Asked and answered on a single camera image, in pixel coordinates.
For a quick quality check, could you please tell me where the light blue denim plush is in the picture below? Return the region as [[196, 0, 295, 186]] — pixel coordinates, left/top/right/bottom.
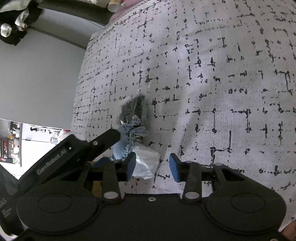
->
[[112, 115, 148, 161]]

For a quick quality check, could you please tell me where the white plastic wrapper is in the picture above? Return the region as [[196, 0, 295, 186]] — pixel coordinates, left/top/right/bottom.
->
[[132, 144, 160, 180]]

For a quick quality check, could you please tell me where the dark grey fabric piece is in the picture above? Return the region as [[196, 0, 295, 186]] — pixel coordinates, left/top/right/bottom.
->
[[118, 94, 147, 124]]

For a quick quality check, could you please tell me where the patterned white bed cover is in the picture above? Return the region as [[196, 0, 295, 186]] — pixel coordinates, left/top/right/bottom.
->
[[71, 1, 295, 226]]

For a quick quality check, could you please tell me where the pink pillow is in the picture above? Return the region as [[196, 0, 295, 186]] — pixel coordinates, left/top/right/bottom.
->
[[109, 2, 137, 23]]

